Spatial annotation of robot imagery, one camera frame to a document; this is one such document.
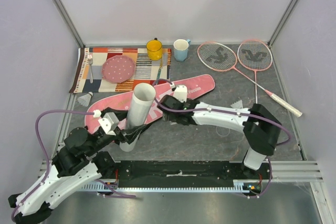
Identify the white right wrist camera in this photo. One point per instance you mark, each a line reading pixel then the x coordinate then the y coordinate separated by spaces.
pixel 180 93

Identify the pink badminton racket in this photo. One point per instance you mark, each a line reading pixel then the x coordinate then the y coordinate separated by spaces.
pixel 254 55
pixel 221 58

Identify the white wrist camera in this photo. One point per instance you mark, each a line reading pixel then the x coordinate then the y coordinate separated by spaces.
pixel 180 93
pixel 109 123

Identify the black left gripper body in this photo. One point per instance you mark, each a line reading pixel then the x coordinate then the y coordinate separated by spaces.
pixel 102 140

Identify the white slotted cable duct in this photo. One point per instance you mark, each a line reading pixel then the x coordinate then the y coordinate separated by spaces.
pixel 234 186

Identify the pink dotted plate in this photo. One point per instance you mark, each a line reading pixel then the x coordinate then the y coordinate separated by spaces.
pixel 118 69

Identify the aluminium frame rail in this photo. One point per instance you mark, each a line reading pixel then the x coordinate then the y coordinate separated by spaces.
pixel 69 23

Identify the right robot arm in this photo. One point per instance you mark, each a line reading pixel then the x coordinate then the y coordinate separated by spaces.
pixel 259 126

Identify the pink badminton racket right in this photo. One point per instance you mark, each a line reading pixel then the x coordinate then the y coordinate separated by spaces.
pixel 254 55

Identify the white shuttlecock tube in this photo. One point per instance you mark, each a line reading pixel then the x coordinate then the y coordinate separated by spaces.
pixel 142 99

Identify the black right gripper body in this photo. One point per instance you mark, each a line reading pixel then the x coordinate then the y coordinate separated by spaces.
pixel 168 106

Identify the white plastic shuttlecock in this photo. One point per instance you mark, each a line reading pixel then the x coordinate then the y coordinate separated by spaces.
pixel 237 105
pixel 84 100

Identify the colourful patchwork placemat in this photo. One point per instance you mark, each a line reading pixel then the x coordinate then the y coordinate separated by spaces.
pixel 145 72

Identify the clear plastic tube lid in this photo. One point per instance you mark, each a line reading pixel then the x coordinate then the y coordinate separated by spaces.
pixel 222 131

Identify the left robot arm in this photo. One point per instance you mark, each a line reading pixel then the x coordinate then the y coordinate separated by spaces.
pixel 80 161

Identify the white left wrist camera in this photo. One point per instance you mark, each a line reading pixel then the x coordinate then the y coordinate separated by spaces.
pixel 109 123

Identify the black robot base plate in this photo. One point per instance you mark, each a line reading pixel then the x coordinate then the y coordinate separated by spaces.
pixel 182 173

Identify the light blue mug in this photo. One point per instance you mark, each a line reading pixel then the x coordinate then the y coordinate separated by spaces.
pixel 181 47

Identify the silver fork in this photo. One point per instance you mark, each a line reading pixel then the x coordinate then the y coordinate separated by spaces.
pixel 90 62

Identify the yellow glass mug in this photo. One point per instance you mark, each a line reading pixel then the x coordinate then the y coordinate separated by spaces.
pixel 154 49

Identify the pink badminton racket left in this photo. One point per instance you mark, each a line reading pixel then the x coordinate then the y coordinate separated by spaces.
pixel 221 58

